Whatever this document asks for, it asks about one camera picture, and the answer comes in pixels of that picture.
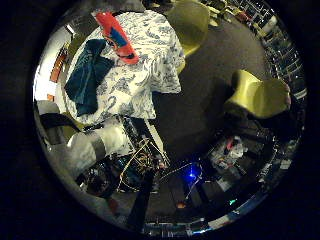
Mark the metal storage shelving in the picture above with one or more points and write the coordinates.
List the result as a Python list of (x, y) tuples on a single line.
[(283, 53)]

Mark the dark teal cloth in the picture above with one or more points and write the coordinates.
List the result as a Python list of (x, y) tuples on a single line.
[(86, 76)]

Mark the orange wall board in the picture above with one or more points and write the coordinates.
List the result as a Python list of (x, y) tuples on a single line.
[(58, 66)]

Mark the blue floral white tablecloth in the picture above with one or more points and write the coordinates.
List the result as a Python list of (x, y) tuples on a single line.
[(146, 66)]

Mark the device with blue light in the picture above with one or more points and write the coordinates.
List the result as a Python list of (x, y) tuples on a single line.
[(191, 174)]

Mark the red spray bottle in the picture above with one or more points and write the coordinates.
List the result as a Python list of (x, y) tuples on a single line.
[(116, 36)]

